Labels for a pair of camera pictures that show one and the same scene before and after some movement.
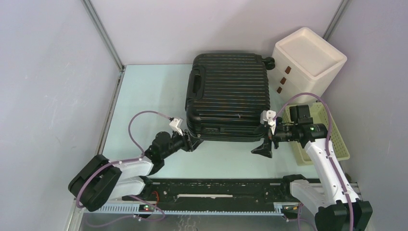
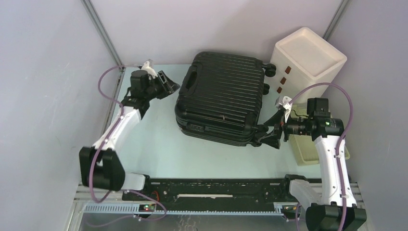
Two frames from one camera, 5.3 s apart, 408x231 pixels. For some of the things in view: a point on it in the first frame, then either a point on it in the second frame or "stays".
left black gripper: x=189 y=143 → x=169 y=86
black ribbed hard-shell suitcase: x=226 y=95 stays
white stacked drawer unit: x=304 y=62 stays
